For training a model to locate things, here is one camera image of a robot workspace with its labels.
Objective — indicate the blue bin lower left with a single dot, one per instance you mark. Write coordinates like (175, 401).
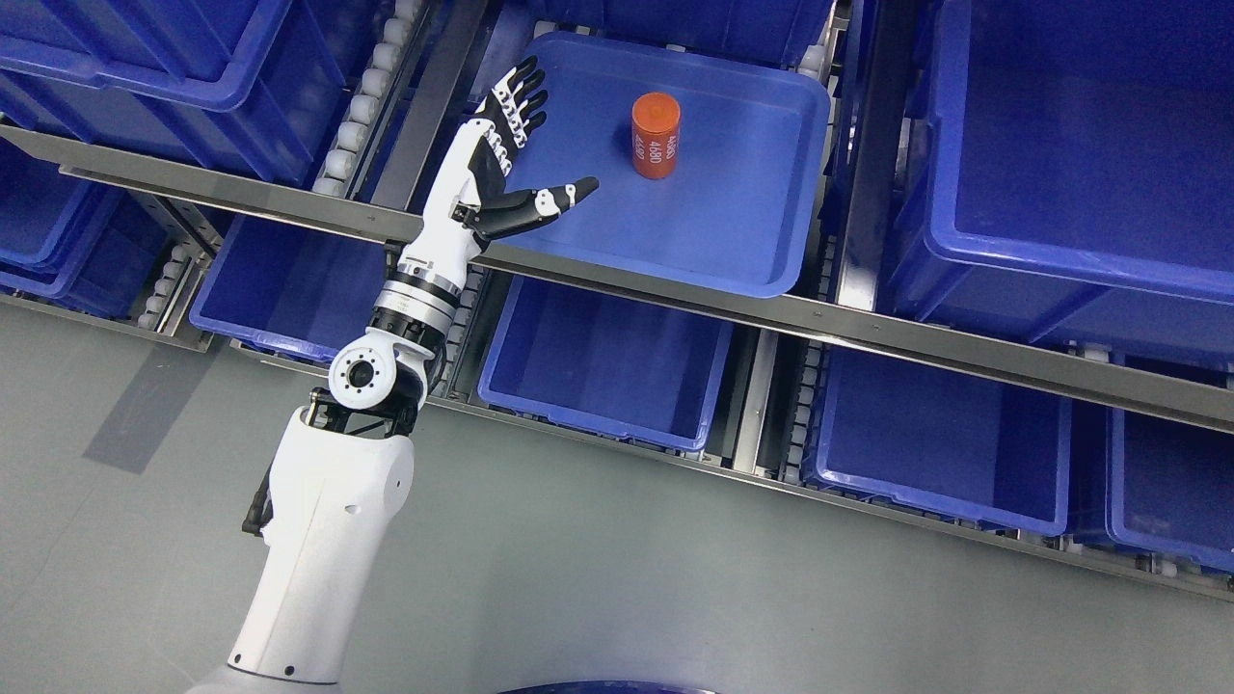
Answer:
(290, 290)

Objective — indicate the blue bin top middle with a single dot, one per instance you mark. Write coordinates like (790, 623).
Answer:
(768, 32)

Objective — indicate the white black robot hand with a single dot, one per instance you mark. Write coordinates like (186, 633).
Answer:
(469, 206)

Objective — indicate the blue bin far right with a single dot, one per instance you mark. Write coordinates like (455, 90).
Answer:
(1170, 489)

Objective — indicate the orange cylindrical capacitor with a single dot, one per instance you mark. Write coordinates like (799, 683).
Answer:
(656, 126)

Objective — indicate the shallow blue tray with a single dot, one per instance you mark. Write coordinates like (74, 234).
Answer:
(733, 216)

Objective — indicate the blue bin lower right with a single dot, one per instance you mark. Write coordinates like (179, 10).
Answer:
(948, 443)

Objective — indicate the blue bin lower middle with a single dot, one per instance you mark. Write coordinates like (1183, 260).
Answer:
(608, 365)

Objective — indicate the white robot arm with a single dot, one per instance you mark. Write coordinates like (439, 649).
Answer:
(333, 494)

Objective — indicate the blue bin top left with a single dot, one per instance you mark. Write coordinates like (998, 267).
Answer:
(240, 87)

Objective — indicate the metal roller shelf rack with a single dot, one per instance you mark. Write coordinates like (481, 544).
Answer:
(443, 39)

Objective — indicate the blue bin far left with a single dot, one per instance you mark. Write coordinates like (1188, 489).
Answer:
(85, 246)

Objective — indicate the blue bin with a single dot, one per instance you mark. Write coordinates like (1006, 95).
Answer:
(240, 87)
(290, 290)
(1170, 489)
(1075, 182)
(608, 365)
(85, 246)
(948, 443)
(768, 32)

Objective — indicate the blue bin top right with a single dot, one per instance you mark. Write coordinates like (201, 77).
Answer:
(1075, 182)

